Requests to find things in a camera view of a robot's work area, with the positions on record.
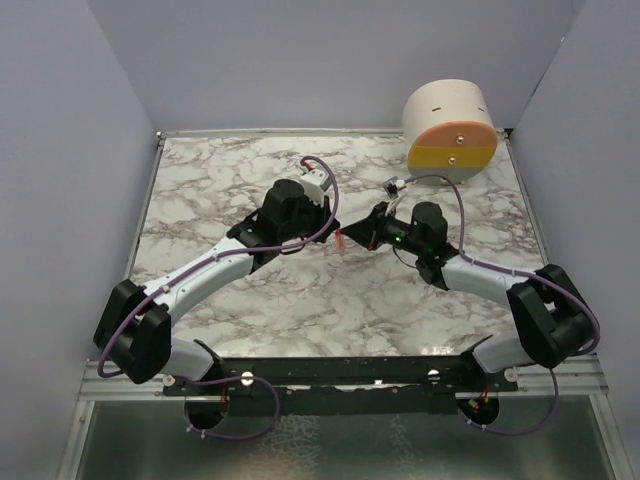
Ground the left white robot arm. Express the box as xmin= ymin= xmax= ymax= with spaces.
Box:
xmin=94 ymin=179 xmax=339 ymax=395

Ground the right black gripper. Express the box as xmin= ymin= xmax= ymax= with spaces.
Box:
xmin=343 ymin=201 xmax=426 ymax=257

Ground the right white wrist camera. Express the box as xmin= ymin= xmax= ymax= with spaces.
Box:
xmin=382 ymin=176 xmax=407 ymax=216

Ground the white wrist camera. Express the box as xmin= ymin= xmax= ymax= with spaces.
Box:
xmin=299 ymin=168 xmax=334 ymax=207
xmin=382 ymin=176 xmax=407 ymax=216

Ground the purple cable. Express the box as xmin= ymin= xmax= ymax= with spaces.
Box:
xmin=97 ymin=155 xmax=342 ymax=442
xmin=399 ymin=173 xmax=601 ymax=435

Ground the round tricolour drawer cabinet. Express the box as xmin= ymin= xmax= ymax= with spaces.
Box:
xmin=402 ymin=79 xmax=498 ymax=184

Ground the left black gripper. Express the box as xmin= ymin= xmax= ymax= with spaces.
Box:
xmin=280 ymin=191 xmax=340 ymax=244

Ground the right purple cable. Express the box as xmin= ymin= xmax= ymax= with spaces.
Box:
xmin=399 ymin=173 xmax=601 ymax=435

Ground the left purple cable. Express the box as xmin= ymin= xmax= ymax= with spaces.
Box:
xmin=97 ymin=155 xmax=342 ymax=442

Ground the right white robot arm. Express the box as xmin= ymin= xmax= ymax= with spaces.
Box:
xmin=342 ymin=202 xmax=599 ymax=391

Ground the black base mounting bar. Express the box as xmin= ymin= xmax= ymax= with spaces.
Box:
xmin=154 ymin=355 xmax=517 ymax=419

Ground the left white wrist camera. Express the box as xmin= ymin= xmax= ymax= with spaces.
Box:
xmin=299 ymin=168 xmax=334 ymax=207

